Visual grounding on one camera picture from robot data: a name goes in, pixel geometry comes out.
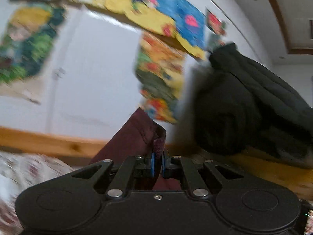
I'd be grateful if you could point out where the maroon small garment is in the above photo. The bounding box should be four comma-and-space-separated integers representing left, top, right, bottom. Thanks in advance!
89, 108, 181, 191

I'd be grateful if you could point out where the black jacket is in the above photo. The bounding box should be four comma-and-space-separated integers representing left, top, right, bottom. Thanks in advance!
174, 43, 312, 169

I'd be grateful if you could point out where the orange green cartoon poster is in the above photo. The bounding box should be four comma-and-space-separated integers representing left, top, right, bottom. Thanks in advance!
135, 32, 186, 124

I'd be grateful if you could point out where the white floral bedspread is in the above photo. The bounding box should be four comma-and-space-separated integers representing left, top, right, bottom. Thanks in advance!
1, 151, 73, 234

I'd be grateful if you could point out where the small red poster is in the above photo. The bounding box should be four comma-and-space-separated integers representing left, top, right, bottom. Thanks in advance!
206, 10, 227, 36

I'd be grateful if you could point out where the blue yellow cartoon poster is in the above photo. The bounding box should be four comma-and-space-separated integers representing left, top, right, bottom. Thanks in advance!
86, 0, 205, 59

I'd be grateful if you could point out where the green yellow cartoon poster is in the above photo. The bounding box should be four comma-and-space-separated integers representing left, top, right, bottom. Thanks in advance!
0, 4, 66, 105

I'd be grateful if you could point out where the wooden bed frame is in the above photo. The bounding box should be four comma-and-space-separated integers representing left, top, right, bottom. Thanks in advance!
1, 127, 312, 201

